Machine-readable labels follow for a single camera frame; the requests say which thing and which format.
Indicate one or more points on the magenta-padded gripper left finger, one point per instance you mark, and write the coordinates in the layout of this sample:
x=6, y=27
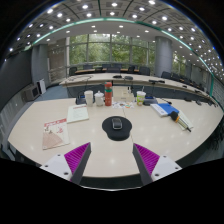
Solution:
x=75, y=158

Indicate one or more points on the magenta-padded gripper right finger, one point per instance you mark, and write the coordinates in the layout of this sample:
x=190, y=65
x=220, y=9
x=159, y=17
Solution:
x=148, y=160

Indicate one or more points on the black computer mouse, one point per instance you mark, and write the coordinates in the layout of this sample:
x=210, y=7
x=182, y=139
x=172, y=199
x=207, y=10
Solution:
x=117, y=123

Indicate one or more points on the black mouse pad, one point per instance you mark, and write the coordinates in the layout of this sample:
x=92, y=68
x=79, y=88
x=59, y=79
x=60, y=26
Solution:
x=116, y=134

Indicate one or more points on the red-printed booklet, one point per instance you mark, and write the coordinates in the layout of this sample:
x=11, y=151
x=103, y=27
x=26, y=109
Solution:
x=55, y=135

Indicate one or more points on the white paper booklet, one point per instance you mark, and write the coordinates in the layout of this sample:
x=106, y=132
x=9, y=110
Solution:
x=77, y=113

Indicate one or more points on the black yellow microphone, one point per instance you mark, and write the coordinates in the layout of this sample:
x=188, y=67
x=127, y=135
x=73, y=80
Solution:
x=174, y=116

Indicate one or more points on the blue book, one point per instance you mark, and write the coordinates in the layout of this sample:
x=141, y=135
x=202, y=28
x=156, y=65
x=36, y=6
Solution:
x=165, y=108

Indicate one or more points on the black desk device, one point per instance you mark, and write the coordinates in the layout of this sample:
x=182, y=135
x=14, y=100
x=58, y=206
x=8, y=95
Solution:
x=150, y=101

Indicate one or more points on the colourful sticker sheet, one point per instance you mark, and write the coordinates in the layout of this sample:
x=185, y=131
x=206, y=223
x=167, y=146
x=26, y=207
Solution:
x=122, y=105

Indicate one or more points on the white paper cup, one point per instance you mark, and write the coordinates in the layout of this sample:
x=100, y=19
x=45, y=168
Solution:
x=88, y=99

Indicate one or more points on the green-printed paper cup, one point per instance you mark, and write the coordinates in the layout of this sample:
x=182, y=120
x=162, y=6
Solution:
x=141, y=99

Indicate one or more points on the white lidded mug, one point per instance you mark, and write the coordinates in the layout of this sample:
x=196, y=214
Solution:
x=99, y=99

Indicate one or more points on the red thermos bottle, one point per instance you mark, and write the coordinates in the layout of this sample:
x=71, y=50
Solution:
x=108, y=95

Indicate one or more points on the white cardboard box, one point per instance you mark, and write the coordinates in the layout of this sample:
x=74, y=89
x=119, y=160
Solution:
x=121, y=93

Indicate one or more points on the long curved conference table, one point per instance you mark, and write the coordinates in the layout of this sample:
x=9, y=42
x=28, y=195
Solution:
x=140, y=79

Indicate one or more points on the dark office chairs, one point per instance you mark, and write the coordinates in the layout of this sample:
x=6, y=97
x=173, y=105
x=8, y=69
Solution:
x=144, y=70

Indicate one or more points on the round ceiling lights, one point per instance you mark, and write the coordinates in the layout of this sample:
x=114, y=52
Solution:
x=85, y=6

